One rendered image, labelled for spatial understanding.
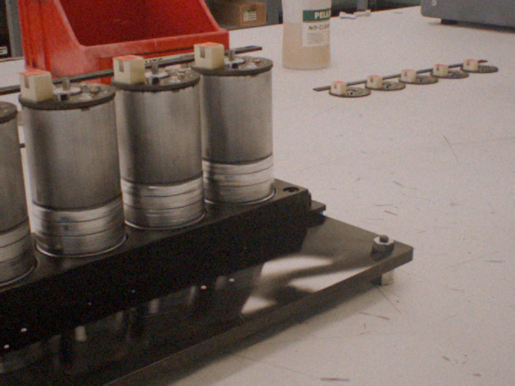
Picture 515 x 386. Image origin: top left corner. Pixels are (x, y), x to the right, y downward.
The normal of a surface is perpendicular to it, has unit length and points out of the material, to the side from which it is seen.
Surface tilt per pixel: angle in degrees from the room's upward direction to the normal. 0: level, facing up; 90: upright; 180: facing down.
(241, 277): 0
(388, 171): 0
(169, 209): 90
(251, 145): 90
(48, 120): 90
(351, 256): 0
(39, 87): 90
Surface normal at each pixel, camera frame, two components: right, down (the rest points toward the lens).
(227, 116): -0.10, 0.34
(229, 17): -0.82, 0.19
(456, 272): -0.02, -0.94
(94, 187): 0.56, 0.27
